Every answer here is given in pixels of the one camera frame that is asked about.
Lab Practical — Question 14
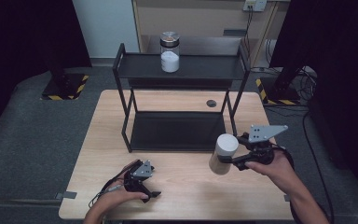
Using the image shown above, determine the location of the person's right hand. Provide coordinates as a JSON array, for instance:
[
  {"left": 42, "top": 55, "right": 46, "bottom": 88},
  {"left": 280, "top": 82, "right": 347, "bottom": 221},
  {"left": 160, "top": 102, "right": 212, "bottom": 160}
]
[{"left": 244, "top": 143, "right": 296, "bottom": 191}]

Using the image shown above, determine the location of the light wooden cabinet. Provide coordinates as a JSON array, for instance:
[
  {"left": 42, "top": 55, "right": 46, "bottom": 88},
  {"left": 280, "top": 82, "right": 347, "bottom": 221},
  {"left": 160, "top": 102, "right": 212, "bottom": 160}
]
[{"left": 131, "top": 0, "right": 292, "bottom": 68}]

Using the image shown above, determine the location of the long black floor cable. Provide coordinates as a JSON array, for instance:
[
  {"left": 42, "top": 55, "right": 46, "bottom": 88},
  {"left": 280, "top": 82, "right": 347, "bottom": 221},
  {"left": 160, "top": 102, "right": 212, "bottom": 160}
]
[{"left": 301, "top": 110, "right": 336, "bottom": 224}]

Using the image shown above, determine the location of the white wall socket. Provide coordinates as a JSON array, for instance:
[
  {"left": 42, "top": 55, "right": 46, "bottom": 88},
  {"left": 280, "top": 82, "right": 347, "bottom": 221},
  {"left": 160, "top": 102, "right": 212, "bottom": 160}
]
[{"left": 242, "top": 0, "right": 268, "bottom": 13}]

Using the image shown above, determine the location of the left hand-held gripper cable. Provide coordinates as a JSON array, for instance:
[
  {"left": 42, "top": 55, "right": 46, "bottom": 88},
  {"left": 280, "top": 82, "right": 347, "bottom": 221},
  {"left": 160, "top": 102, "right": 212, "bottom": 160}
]
[{"left": 88, "top": 159, "right": 142, "bottom": 209}]

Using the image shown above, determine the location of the glass jar with metal lid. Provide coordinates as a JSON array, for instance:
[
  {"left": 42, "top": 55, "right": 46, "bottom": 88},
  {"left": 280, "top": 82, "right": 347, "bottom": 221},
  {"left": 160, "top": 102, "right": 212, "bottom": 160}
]
[{"left": 158, "top": 30, "right": 181, "bottom": 74}]

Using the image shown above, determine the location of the hand-held gripper cable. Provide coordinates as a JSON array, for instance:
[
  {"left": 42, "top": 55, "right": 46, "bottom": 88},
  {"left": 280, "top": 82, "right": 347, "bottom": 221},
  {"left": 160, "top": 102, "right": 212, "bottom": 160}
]
[
  {"left": 271, "top": 144, "right": 296, "bottom": 171},
  {"left": 88, "top": 159, "right": 142, "bottom": 209}
]

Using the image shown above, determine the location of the right hand-held gripper cable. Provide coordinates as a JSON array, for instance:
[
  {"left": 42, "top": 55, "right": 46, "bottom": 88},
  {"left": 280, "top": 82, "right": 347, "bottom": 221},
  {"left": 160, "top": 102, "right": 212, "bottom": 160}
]
[{"left": 271, "top": 144, "right": 296, "bottom": 171}]

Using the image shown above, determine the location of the person's left hand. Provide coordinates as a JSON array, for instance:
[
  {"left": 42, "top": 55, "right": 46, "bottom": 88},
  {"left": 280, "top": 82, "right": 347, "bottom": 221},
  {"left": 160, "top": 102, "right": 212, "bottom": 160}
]
[{"left": 94, "top": 163, "right": 150, "bottom": 217}]

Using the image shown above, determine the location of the tangle of floor cables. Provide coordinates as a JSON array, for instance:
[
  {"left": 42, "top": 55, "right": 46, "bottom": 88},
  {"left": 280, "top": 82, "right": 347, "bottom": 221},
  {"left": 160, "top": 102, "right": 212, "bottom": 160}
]
[{"left": 295, "top": 65, "right": 319, "bottom": 102}]

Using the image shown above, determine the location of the white cylindrical canister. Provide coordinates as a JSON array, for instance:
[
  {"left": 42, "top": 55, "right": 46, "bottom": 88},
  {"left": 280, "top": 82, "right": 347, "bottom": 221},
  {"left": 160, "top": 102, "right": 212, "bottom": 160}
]
[{"left": 208, "top": 133, "right": 240, "bottom": 176}]

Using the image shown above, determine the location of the black stand with striped base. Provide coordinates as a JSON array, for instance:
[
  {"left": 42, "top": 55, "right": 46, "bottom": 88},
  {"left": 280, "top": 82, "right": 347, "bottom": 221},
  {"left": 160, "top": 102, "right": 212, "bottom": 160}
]
[
  {"left": 39, "top": 29, "right": 90, "bottom": 102},
  {"left": 255, "top": 60, "right": 307, "bottom": 106}
]

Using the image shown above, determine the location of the black two-tier metal shelf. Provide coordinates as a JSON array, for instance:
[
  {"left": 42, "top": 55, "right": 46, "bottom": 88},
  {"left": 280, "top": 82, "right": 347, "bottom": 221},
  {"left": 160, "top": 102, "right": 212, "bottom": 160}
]
[{"left": 112, "top": 42, "right": 251, "bottom": 155}]

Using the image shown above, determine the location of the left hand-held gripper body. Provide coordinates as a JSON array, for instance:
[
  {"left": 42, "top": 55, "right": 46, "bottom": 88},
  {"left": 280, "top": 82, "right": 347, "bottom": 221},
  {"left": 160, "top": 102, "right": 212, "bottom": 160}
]
[{"left": 123, "top": 159, "right": 155, "bottom": 192}]

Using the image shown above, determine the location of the dark curtain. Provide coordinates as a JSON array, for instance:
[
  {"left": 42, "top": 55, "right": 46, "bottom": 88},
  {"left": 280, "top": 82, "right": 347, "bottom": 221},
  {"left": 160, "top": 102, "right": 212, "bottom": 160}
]
[
  {"left": 269, "top": 0, "right": 358, "bottom": 195},
  {"left": 0, "top": 0, "right": 93, "bottom": 139}
]

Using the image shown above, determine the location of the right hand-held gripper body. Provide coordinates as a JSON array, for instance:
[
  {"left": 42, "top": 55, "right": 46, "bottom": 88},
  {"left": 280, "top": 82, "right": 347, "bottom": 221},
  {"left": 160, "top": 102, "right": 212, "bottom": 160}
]
[{"left": 242, "top": 124, "right": 289, "bottom": 166}]

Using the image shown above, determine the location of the black socket cable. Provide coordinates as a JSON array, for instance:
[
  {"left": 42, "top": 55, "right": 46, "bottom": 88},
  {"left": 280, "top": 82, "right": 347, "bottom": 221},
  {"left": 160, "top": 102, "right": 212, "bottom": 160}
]
[{"left": 242, "top": 5, "right": 255, "bottom": 62}]

